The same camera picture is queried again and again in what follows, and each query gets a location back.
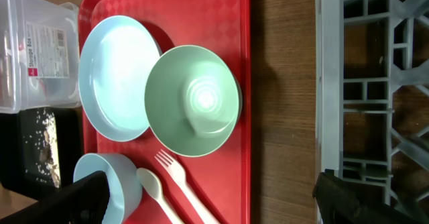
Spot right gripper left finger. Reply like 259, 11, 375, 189
1, 170, 110, 224

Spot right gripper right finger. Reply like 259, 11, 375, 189
312, 172, 416, 224

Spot light blue bowl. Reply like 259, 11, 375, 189
73, 153, 142, 224

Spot white plastic spoon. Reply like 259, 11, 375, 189
136, 168, 184, 224

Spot rice food leftovers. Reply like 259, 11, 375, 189
21, 108, 61, 188

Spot white plastic fork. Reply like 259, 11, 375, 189
154, 150, 220, 224

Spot mint green bowl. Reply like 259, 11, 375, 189
145, 45, 243, 158

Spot grey dishwasher rack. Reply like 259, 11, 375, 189
315, 0, 428, 223

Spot black tray bin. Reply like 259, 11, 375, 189
1, 107, 83, 200

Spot light blue plate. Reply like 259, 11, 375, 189
78, 15, 162, 142

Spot clear plastic bin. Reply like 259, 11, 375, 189
1, 0, 80, 114

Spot red plastic tray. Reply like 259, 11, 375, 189
78, 0, 251, 223

